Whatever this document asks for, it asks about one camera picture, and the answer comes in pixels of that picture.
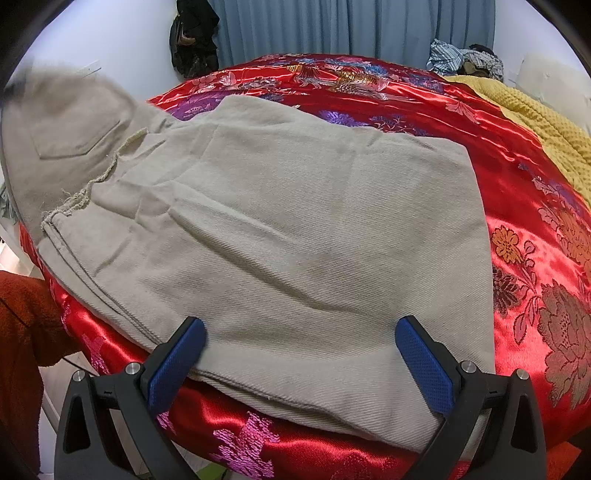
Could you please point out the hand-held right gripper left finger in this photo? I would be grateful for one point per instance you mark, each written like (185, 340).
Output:
(175, 364)

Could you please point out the yellow quilted blanket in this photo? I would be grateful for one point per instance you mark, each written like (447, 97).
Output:
(545, 120)

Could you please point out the cream padded headboard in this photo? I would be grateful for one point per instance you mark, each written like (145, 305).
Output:
(540, 74)

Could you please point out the red floral satin blanket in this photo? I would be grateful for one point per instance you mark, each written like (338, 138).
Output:
(508, 184)

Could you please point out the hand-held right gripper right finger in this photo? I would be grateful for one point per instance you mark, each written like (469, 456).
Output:
(425, 369)

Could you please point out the blue-grey curtain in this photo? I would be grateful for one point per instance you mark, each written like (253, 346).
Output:
(346, 27)

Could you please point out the blue striped cloth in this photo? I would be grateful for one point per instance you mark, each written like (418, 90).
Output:
(443, 57)

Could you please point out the dark hanging clothes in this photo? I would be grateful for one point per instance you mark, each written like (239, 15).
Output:
(194, 50)

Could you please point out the beige pants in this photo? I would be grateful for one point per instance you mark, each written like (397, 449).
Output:
(277, 230)

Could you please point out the dark crumpled clothes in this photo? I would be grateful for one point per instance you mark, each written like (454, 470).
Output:
(485, 57)

